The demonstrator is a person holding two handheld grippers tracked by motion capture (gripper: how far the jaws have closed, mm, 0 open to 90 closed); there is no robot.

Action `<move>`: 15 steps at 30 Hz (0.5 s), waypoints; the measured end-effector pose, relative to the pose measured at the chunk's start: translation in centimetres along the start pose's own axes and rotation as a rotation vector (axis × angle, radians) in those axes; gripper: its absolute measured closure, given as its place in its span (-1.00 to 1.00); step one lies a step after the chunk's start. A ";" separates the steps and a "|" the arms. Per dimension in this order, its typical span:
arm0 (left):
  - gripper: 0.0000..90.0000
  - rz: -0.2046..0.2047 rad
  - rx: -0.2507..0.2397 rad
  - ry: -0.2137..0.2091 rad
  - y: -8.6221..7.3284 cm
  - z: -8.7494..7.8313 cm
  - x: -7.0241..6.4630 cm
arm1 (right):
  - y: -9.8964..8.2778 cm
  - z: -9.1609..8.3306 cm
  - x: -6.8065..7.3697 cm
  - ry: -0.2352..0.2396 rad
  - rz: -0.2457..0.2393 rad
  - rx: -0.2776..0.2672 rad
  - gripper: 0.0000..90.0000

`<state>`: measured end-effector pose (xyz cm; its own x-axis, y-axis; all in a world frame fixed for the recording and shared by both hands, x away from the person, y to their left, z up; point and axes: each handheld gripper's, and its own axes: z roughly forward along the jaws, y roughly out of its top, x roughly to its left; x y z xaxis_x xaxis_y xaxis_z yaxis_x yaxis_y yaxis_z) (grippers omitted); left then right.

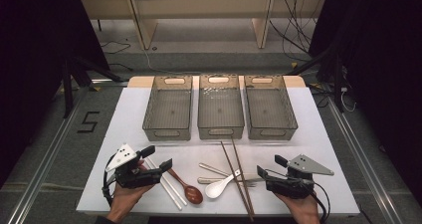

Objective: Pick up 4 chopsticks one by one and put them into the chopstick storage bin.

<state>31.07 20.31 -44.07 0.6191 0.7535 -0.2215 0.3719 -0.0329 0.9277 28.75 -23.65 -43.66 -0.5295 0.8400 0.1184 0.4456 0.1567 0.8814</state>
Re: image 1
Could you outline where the white ceramic spoon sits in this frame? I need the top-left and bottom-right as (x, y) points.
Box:
(204, 169), (242, 200)

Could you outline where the person's right hand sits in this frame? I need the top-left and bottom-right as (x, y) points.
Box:
(275, 192), (321, 224)

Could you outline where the white table cover sheet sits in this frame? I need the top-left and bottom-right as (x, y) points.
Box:
(76, 86), (361, 217)

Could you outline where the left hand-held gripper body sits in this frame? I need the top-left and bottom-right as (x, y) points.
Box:
(105, 143), (163, 189)

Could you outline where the brown wooden spoon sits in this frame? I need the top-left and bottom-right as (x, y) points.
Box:
(166, 168), (204, 206)

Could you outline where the white chopstick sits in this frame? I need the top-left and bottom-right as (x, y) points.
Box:
(143, 159), (183, 212)
(147, 156), (189, 206)

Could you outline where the metal fork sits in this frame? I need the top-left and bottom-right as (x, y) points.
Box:
(198, 162), (259, 188)

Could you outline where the black metal stand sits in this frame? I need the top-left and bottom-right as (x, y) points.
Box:
(61, 56), (123, 118)
(287, 44), (346, 113)

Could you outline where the hand-held gripper cable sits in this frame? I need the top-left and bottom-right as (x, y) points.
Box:
(312, 182), (331, 223)
(102, 155), (117, 207)

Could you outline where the black floor cable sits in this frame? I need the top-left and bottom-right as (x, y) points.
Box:
(100, 40), (132, 55)

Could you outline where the black curtain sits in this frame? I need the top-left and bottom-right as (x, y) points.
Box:
(308, 0), (422, 202)
(0, 0), (110, 185)

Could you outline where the white floor cable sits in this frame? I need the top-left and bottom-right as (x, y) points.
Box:
(142, 48), (187, 76)

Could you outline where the right hand-held gripper cable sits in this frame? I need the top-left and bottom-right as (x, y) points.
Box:
(312, 182), (331, 223)

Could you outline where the brown wooden chopstick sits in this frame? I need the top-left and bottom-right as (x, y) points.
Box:
(230, 136), (257, 218)
(220, 140), (254, 223)

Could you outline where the short metal floor rail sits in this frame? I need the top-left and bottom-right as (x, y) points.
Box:
(91, 79), (129, 88)

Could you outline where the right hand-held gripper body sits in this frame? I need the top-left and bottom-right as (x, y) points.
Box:
(265, 153), (335, 200)

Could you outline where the transparent grey plastic bin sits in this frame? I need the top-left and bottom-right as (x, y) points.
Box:
(197, 74), (246, 140)
(243, 74), (299, 141)
(142, 75), (194, 142)

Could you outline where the person's left hand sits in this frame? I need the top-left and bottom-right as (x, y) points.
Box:
(106, 160), (156, 221)

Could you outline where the beige wooden bench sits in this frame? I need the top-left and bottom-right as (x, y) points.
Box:
(79, 0), (327, 51)

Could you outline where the bundle of black cables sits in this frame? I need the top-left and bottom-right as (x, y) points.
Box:
(268, 0), (319, 63)

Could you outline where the left hand-held gripper cable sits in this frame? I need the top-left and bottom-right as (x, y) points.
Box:
(102, 155), (117, 207)

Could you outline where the white cable with plug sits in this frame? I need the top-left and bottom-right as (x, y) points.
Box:
(339, 86), (357, 112)

